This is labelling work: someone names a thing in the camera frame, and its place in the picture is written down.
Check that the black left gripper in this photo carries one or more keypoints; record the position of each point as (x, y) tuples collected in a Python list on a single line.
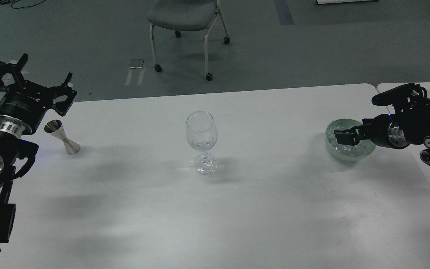
[(22, 104)]

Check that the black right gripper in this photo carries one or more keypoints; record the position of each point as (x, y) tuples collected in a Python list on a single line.
[(397, 131)]

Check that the steel cocktail jigger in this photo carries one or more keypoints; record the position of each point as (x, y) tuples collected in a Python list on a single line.
[(55, 128)]

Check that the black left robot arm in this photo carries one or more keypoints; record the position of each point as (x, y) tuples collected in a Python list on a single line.
[(17, 156)]

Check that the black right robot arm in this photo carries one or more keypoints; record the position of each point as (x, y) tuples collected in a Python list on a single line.
[(422, 103)]

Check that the green bowl of ice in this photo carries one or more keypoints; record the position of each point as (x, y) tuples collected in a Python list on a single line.
[(346, 152)]

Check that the clear wine glass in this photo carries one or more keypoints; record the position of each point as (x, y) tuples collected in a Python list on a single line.
[(202, 134)]

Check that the metal floor plate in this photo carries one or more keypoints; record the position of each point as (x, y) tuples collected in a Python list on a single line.
[(136, 64)]

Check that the grey office chair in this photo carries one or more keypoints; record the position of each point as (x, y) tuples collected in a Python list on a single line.
[(186, 16)]

